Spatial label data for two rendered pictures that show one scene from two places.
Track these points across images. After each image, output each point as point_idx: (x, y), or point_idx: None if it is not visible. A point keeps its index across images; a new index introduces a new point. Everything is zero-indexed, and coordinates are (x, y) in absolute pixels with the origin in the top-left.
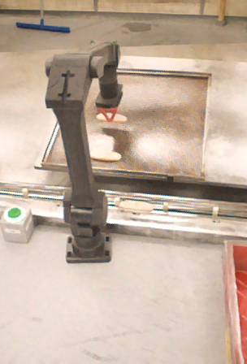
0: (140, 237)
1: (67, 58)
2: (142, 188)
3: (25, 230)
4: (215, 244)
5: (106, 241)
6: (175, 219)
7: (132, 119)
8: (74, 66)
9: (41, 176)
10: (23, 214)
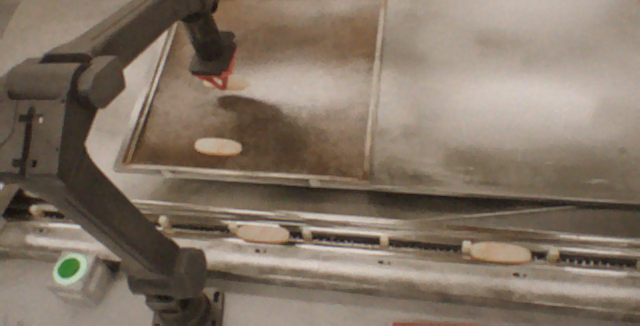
0: (269, 287)
1: (30, 79)
2: (279, 191)
3: (89, 292)
4: (384, 298)
5: (214, 300)
6: (319, 260)
7: (262, 77)
8: (44, 95)
9: (132, 177)
10: (83, 268)
